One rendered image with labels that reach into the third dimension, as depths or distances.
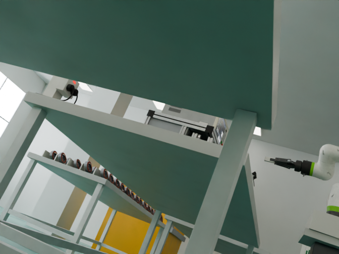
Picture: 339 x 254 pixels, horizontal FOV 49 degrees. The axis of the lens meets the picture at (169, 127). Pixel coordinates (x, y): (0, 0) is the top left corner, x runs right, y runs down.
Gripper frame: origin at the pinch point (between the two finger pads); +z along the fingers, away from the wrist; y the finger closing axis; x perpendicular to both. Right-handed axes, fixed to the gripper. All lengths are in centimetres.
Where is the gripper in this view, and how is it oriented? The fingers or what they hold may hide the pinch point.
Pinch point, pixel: (270, 160)
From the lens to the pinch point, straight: 260.6
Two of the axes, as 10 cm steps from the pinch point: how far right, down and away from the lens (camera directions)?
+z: -9.1, -1.9, 3.7
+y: 2.6, 4.5, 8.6
